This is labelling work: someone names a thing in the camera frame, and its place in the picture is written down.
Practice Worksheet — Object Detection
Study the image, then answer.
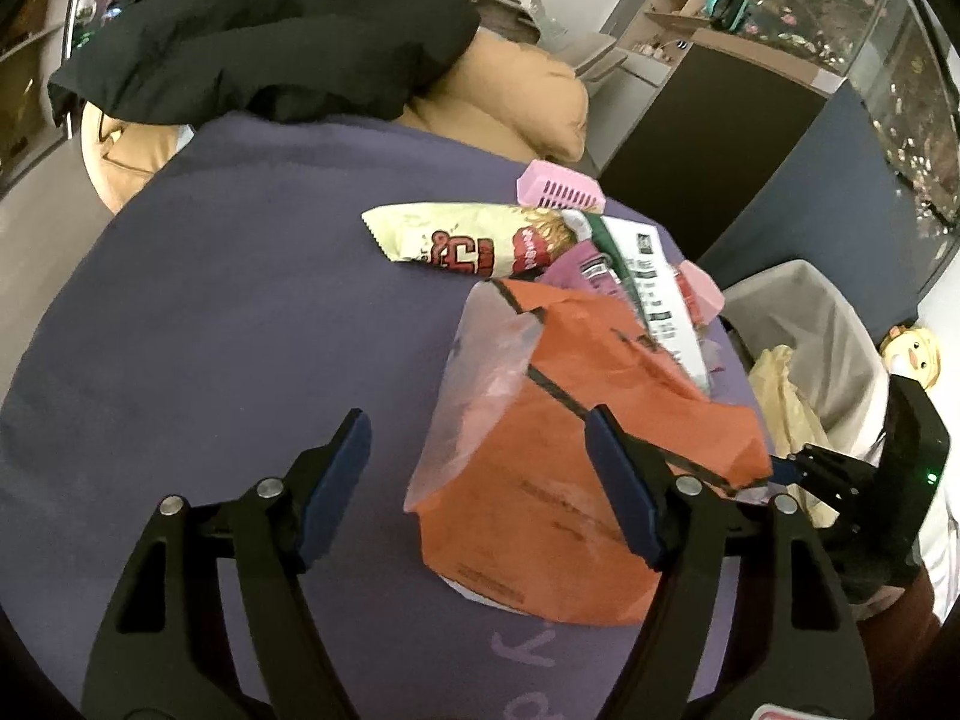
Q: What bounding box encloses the cream snack packet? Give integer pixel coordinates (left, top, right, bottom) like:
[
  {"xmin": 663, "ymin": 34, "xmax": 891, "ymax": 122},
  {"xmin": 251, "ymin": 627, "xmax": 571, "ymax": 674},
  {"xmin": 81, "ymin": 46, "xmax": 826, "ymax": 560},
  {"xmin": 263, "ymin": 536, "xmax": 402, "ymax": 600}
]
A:
[{"xmin": 361, "ymin": 201, "xmax": 580, "ymax": 280}]

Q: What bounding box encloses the orange plastic bag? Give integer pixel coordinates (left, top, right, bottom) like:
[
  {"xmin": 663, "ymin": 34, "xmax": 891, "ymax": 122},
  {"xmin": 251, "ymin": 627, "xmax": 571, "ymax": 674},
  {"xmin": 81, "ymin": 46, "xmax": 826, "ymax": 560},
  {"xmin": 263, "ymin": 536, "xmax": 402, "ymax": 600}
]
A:
[{"xmin": 405, "ymin": 277, "xmax": 773, "ymax": 627}]

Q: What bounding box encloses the bin with white liner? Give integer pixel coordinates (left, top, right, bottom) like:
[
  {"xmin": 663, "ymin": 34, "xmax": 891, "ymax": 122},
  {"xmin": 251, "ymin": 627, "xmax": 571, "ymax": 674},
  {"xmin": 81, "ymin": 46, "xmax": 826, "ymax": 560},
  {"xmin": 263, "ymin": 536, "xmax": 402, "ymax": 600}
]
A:
[{"xmin": 720, "ymin": 259, "xmax": 960, "ymax": 605}]

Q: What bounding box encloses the purple snack packet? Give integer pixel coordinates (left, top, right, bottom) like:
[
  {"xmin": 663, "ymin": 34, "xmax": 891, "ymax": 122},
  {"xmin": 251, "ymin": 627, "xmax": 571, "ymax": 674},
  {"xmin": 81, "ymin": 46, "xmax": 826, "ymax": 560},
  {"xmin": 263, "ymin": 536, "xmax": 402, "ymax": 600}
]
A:
[{"xmin": 538, "ymin": 240, "xmax": 638, "ymax": 308}]

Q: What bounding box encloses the cluttered dark table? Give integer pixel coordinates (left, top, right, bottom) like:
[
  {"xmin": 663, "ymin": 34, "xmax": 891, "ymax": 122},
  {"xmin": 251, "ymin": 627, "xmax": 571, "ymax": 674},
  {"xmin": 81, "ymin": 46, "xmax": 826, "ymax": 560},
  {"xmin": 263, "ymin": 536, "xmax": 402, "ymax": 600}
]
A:
[{"xmin": 457, "ymin": 0, "xmax": 563, "ymax": 42}]

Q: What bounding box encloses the black jacket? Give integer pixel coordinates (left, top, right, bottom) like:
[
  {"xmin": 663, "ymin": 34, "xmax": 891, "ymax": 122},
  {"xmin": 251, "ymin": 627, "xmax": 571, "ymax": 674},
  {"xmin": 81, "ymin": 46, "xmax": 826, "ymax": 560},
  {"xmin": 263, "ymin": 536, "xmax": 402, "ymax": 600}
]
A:
[{"xmin": 46, "ymin": 0, "xmax": 481, "ymax": 128}]

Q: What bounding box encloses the pink plastic basket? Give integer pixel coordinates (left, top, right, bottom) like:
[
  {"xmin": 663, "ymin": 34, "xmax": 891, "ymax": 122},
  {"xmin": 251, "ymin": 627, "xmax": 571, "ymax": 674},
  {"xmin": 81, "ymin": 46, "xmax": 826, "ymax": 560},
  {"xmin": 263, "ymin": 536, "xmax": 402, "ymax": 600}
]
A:
[{"xmin": 516, "ymin": 159, "xmax": 607, "ymax": 212}]

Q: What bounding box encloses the small pink box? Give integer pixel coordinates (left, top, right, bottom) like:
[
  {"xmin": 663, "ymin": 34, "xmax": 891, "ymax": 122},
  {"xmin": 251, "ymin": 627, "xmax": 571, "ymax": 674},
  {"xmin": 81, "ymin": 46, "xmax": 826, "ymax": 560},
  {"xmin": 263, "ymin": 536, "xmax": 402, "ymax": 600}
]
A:
[{"xmin": 673, "ymin": 261, "xmax": 727, "ymax": 327}]

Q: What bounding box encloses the dark brown cabinet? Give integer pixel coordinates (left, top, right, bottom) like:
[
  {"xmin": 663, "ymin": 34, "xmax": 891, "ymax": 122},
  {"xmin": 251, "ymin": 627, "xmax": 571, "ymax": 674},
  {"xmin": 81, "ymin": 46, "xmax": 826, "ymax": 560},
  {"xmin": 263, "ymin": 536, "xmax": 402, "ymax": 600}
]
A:
[{"xmin": 600, "ymin": 26, "xmax": 852, "ymax": 260}]

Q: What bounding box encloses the glass display case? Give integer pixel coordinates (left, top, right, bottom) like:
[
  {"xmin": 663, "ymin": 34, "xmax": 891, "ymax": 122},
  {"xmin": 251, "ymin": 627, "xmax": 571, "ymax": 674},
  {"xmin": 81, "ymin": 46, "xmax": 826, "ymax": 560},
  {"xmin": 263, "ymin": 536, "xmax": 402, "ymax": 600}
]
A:
[{"xmin": 726, "ymin": 0, "xmax": 960, "ymax": 226}]

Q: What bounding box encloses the teal toy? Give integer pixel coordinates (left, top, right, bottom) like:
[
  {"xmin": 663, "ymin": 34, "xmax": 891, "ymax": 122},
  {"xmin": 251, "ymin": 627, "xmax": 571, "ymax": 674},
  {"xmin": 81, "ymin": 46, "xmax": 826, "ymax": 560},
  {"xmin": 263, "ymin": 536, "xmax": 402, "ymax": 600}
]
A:
[{"xmin": 709, "ymin": 0, "xmax": 752, "ymax": 35}]

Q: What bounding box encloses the wooden wall shelf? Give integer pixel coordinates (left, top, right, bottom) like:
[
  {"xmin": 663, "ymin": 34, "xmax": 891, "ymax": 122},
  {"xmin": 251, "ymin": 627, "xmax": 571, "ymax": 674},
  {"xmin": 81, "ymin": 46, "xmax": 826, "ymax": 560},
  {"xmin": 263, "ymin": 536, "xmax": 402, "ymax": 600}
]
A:
[{"xmin": 0, "ymin": 0, "xmax": 83, "ymax": 181}]

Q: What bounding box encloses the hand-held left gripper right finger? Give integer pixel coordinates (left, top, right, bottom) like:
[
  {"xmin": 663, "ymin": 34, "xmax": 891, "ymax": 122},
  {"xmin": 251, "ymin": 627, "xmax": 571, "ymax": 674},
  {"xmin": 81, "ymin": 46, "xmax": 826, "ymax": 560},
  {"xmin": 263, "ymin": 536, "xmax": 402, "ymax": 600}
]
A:
[{"xmin": 583, "ymin": 405, "xmax": 877, "ymax": 720}]

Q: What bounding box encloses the light grey chair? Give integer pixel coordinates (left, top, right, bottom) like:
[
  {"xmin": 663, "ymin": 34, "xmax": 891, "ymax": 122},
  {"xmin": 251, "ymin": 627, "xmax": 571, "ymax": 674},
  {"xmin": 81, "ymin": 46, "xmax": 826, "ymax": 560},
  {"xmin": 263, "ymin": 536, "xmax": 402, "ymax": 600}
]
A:
[{"xmin": 559, "ymin": 34, "xmax": 672, "ymax": 91}]

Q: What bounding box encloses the person's right forearm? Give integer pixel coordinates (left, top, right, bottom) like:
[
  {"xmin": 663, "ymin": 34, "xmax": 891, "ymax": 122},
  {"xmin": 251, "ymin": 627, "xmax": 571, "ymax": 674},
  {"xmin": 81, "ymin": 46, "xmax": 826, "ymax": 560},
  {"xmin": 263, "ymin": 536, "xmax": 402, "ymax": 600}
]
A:
[{"xmin": 855, "ymin": 568, "xmax": 943, "ymax": 691}]

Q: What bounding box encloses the blonde doll toy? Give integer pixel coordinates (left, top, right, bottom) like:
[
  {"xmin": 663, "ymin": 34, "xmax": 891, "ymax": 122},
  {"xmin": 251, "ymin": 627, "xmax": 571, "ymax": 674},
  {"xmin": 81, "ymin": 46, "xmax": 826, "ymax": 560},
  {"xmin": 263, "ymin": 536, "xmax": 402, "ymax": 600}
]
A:
[{"xmin": 879, "ymin": 324, "xmax": 947, "ymax": 391}]

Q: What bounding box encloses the purple printed mat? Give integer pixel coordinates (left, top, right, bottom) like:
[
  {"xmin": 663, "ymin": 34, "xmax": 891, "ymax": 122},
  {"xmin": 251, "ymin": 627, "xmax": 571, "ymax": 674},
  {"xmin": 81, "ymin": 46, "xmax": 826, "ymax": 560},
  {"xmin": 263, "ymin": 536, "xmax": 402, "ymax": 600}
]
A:
[{"xmin": 0, "ymin": 111, "xmax": 773, "ymax": 720}]

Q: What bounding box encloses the white and green packet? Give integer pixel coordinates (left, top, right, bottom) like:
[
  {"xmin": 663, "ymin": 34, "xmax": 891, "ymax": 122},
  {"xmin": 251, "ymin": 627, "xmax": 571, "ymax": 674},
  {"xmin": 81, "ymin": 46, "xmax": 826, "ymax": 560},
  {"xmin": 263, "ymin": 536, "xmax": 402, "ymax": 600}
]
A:
[{"xmin": 577, "ymin": 211, "xmax": 713, "ymax": 392}]

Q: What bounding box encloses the dark blue panel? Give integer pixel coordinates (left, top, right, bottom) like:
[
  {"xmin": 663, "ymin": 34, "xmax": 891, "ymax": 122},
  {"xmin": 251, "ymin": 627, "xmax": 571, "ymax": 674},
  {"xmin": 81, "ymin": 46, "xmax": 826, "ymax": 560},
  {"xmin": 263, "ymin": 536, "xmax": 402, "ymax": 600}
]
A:
[{"xmin": 701, "ymin": 79, "xmax": 960, "ymax": 323}]

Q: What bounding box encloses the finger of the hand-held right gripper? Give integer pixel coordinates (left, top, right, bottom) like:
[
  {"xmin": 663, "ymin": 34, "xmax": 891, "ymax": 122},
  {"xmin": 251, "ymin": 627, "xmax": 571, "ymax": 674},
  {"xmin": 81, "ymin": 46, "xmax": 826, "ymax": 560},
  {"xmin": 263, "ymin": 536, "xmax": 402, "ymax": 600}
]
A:
[{"xmin": 769, "ymin": 445, "xmax": 884, "ymax": 520}]

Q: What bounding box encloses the pale yellow plastic bag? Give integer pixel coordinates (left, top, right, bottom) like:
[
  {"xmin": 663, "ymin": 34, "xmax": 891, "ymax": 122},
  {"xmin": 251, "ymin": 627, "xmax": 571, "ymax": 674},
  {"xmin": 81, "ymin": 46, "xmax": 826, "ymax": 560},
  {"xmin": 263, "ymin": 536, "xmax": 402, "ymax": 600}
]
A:
[{"xmin": 748, "ymin": 345, "xmax": 842, "ymax": 530}]

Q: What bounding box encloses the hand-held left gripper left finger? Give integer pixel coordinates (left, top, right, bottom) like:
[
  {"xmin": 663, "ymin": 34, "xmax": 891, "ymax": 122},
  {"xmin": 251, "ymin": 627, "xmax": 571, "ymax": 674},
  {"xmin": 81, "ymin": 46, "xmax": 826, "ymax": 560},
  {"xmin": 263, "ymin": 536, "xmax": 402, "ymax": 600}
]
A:
[{"xmin": 81, "ymin": 409, "xmax": 372, "ymax": 720}]

